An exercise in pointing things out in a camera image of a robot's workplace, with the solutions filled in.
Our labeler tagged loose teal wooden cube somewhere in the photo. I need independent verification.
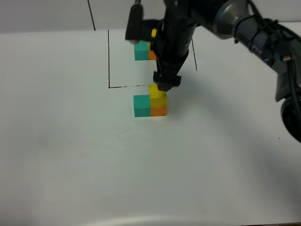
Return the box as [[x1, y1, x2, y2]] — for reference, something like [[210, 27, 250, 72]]
[[134, 95, 151, 117]]

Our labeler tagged template orange cube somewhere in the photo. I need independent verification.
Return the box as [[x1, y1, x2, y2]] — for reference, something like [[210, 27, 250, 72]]
[[149, 49, 157, 61]]

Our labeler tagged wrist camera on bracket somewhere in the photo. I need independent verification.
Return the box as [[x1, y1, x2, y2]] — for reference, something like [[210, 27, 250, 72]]
[[125, 0, 164, 45]]

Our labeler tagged template teal cube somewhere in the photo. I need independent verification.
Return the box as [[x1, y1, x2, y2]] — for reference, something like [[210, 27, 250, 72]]
[[134, 40, 149, 61]]

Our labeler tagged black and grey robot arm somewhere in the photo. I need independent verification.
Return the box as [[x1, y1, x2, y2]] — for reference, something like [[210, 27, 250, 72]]
[[153, 0, 301, 140]]

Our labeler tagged yellow wooden cube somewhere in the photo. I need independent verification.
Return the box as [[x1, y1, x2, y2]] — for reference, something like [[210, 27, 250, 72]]
[[148, 84, 167, 108]]

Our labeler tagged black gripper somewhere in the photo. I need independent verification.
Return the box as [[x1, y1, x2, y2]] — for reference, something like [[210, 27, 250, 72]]
[[153, 18, 197, 92]]

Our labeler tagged orange wooden cube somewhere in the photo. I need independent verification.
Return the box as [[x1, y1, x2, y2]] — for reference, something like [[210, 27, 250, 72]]
[[150, 106, 167, 117]]

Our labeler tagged template yellow cube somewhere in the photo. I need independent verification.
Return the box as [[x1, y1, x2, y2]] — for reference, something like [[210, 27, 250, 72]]
[[148, 28, 157, 50]]

